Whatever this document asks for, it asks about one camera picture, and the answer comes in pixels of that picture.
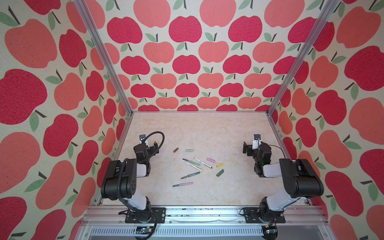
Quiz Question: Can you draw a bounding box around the pink pen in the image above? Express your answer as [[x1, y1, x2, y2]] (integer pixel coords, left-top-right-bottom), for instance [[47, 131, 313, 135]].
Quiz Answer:
[[172, 182, 194, 187]]

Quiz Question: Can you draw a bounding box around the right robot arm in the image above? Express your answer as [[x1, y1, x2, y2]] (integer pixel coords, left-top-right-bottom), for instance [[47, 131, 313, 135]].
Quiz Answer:
[[243, 140, 324, 223]]

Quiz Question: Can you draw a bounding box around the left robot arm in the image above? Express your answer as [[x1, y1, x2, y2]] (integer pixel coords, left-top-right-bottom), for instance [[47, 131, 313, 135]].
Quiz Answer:
[[101, 142, 159, 212]]

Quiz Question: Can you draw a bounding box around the dark green pen cap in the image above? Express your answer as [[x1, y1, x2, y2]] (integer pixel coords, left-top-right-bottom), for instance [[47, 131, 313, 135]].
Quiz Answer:
[[216, 169, 224, 177]]

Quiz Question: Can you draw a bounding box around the white yellow-tipped pen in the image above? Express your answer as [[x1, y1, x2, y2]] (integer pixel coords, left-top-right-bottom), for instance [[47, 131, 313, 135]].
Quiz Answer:
[[185, 162, 204, 172]]

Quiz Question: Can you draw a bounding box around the light green pen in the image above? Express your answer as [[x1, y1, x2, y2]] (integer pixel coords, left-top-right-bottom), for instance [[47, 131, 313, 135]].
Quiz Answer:
[[182, 159, 201, 166]]

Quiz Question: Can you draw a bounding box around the dark green pen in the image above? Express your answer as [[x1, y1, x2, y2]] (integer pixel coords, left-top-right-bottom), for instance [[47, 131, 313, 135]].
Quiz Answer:
[[181, 172, 201, 179]]

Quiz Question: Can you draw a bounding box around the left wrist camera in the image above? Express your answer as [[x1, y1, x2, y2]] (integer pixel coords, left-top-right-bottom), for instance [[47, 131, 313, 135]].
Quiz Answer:
[[139, 135, 146, 144]]

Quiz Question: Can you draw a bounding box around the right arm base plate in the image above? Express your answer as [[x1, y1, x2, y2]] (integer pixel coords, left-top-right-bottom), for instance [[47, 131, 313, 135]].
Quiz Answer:
[[239, 207, 286, 224]]

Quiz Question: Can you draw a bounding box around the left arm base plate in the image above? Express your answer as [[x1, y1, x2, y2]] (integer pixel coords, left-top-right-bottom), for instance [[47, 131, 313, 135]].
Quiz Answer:
[[125, 208, 167, 224]]

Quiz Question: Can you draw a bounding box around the aluminium front rail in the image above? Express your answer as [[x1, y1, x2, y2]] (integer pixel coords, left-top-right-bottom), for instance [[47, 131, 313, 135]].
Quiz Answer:
[[74, 205, 336, 240]]

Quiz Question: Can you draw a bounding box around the left aluminium corner post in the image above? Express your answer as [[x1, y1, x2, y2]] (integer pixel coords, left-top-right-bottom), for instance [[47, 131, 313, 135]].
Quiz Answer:
[[74, 0, 134, 117]]

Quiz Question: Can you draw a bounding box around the aluminium corner post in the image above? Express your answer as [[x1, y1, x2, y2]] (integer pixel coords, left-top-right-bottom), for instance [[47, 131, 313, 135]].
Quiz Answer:
[[266, 0, 341, 118], [74, 0, 134, 117]]

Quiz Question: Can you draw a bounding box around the right aluminium corner post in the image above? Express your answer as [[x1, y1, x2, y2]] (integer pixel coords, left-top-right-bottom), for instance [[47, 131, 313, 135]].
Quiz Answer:
[[266, 0, 341, 118]]

